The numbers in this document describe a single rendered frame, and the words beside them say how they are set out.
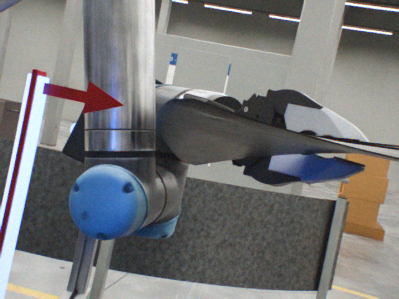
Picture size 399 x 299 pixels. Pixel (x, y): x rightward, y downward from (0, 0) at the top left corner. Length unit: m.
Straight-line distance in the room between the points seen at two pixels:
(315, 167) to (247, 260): 1.82
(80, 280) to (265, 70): 5.58
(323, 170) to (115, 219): 0.20
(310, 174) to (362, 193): 7.97
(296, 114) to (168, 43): 6.19
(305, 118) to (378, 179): 7.96
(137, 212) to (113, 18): 0.20
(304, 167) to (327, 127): 0.04
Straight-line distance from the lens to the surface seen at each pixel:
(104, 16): 0.59
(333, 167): 0.50
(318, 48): 4.71
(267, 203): 2.30
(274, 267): 2.40
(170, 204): 0.68
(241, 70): 6.47
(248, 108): 0.58
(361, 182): 8.46
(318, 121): 0.52
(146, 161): 0.59
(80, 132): 1.00
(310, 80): 4.68
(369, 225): 8.54
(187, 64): 6.60
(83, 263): 0.98
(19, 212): 0.43
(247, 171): 0.56
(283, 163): 0.53
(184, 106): 0.33
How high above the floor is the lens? 1.18
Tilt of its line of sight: 3 degrees down
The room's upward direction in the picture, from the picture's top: 12 degrees clockwise
